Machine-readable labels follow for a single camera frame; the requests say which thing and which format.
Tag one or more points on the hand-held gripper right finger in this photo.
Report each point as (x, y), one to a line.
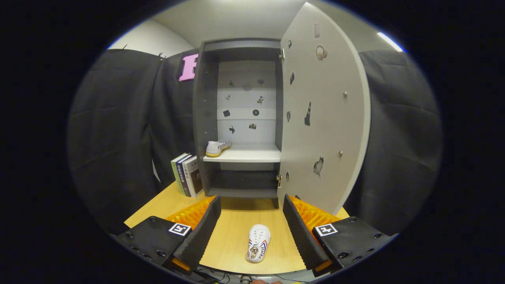
(302, 232)

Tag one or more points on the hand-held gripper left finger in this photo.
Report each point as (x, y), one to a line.
(203, 228)

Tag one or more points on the white canvas shoe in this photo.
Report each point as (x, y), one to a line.
(216, 148)
(258, 240)

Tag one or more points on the beige shoe cabinet door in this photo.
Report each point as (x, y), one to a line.
(327, 118)

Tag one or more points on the grey shoe cabinet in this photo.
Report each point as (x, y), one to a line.
(205, 110)

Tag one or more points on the white cover book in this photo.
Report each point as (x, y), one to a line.
(194, 177)

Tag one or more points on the dark blue book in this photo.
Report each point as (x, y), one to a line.
(182, 177)

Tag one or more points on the black backdrop cloth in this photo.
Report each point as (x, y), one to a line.
(118, 138)

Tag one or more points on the narrow ceiling light strip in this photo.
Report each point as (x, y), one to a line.
(390, 41)

